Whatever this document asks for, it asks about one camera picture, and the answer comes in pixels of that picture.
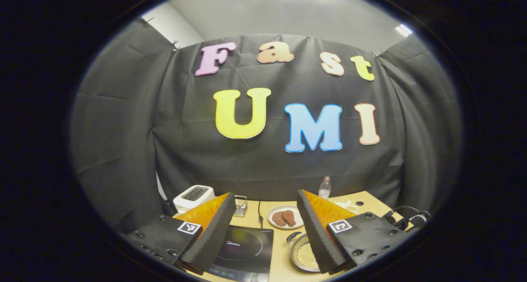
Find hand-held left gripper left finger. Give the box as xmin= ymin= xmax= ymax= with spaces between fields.
xmin=124 ymin=192 xmax=236 ymax=274

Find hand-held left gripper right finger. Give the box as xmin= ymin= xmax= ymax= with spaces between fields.
xmin=296 ymin=189 xmax=406 ymax=274

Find soybeans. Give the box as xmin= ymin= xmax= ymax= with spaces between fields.
xmin=297 ymin=243 xmax=319 ymax=269

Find steel pot with black handles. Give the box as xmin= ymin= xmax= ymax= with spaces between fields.
xmin=287 ymin=231 xmax=322 ymax=273

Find black induction cooktop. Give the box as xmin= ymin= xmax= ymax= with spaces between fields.
xmin=206 ymin=225 xmax=274 ymax=282

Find white toaster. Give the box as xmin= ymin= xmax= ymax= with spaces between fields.
xmin=173 ymin=185 xmax=215 ymax=214

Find clear plastic water bottle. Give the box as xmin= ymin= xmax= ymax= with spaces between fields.
xmin=318 ymin=176 xmax=331 ymax=200

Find white divided dish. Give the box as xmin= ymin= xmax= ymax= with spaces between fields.
xmin=333 ymin=200 xmax=359 ymax=214

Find white round plate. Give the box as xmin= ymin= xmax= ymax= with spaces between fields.
xmin=268 ymin=205 xmax=305 ymax=230

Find small wire basket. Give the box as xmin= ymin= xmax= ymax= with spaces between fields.
xmin=233 ymin=195 xmax=248 ymax=217

